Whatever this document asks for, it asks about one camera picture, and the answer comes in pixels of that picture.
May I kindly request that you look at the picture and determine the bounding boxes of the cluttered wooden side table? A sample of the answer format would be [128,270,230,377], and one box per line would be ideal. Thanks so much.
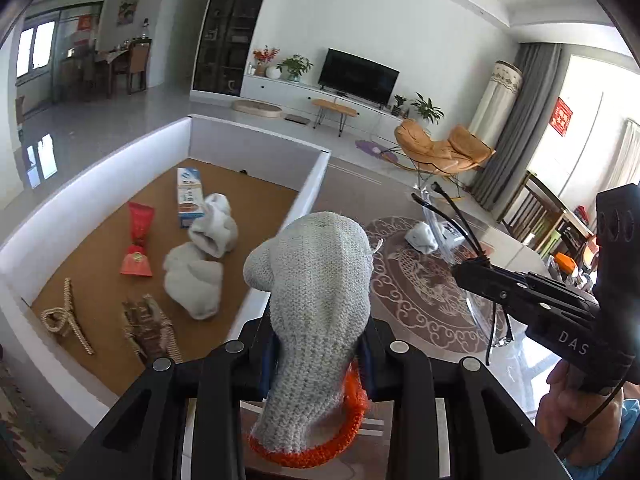
[545,205,601,291]

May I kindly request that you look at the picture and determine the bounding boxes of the dark glass display cabinet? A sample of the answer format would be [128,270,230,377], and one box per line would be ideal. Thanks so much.
[192,0,278,96]

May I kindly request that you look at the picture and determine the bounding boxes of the wooden bench with metal legs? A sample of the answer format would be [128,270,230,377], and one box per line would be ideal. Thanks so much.
[312,98,359,136]

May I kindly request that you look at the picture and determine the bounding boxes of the wooden dining chair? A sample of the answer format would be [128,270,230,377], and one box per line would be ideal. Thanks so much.
[126,39,152,95]

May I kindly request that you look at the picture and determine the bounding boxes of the dark wooden chair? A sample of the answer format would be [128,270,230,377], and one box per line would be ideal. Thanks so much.
[502,170,566,251]

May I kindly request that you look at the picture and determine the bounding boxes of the grey curtain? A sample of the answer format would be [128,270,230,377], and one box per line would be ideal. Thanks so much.
[472,42,563,211]

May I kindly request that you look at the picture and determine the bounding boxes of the white sheer curtain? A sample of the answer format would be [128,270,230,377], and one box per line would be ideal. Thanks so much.
[607,119,640,196]

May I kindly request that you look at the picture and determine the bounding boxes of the rhinestone hair claw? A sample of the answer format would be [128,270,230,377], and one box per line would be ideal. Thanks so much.
[121,294,183,365]

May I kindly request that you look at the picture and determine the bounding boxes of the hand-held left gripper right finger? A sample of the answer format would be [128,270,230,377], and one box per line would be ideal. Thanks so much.
[357,319,568,480]

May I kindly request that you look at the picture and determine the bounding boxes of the clear tissue pack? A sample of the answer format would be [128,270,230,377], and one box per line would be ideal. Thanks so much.
[440,225,468,250]

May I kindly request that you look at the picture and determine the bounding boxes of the red flowers in vase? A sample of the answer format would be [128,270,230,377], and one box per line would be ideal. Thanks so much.
[251,46,281,77]

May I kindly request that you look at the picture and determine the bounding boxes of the orange cuffed knit glove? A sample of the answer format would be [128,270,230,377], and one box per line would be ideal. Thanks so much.
[242,211,376,468]

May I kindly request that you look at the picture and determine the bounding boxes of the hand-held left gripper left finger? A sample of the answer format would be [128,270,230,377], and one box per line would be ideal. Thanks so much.
[59,316,276,480]

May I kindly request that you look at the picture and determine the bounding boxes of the green plant in vase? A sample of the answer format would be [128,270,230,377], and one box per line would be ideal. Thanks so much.
[276,54,315,83]

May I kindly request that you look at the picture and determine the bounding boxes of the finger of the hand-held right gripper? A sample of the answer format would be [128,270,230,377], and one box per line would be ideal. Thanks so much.
[457,280,608,376]
[450,259,601,317]

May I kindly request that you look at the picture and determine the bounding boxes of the blue white ointment box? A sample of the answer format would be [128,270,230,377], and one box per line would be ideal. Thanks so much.
[176,167,206,230]

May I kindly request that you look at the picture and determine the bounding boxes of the round beige floor cushion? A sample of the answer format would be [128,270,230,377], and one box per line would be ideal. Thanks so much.
[232,100,283,121]

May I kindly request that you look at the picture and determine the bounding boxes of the white television cabinet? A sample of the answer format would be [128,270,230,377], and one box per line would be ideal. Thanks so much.
[240,74,416,136]

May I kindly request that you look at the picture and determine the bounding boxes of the covered standing air conditioner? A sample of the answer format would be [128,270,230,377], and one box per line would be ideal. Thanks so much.
[467,60,523,136]

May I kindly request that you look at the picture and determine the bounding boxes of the leafy potted plant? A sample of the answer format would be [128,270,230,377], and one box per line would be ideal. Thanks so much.
[410,92,445,126]

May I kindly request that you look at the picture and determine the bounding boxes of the person's right hand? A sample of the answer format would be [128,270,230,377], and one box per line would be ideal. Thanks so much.
[535,357,626,458]

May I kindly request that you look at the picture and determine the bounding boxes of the white knit glove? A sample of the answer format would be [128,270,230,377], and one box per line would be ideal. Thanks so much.
[404,222,440,256]
[163,241,224,322]
[187,192,240,261]

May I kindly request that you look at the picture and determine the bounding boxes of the person's right forearm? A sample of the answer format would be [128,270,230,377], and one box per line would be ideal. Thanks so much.
[562,399,640,468]

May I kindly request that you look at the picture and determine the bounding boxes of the orange lounge chair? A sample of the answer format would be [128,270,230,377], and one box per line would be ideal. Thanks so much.
[395,120,496,186]

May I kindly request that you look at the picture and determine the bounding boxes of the red snack packet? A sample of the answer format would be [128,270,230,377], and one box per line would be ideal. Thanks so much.
[119,201,156,277]

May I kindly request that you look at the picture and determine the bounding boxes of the white cardboard box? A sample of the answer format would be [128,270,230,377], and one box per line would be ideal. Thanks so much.
[0,115,332,443]

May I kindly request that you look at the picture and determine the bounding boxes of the patterned floor rug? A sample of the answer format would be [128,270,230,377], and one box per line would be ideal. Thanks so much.
[0,355,76,480]

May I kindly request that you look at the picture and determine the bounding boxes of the red wall hanging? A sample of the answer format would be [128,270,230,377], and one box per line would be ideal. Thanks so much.
[548,97,573,137]

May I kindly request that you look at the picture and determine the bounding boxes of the flat screen television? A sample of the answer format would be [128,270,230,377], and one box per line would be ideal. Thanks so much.
[318,48,401,107]

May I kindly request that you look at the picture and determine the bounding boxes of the pearl hair claw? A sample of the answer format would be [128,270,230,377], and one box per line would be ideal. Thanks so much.
[40,277,96,356]

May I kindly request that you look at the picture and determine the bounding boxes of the black framed glasses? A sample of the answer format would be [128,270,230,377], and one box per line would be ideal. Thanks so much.
[411,181,516,366]

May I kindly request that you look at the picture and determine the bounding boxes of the purple floor mat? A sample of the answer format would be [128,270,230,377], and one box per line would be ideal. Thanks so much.
[356,139,398,161]

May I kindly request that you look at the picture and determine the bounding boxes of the framed wall painting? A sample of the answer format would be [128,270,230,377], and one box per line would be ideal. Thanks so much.
[117,0,143,26]

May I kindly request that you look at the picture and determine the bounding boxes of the wooden dining table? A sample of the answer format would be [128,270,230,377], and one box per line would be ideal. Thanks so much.
[62,47,131,101]

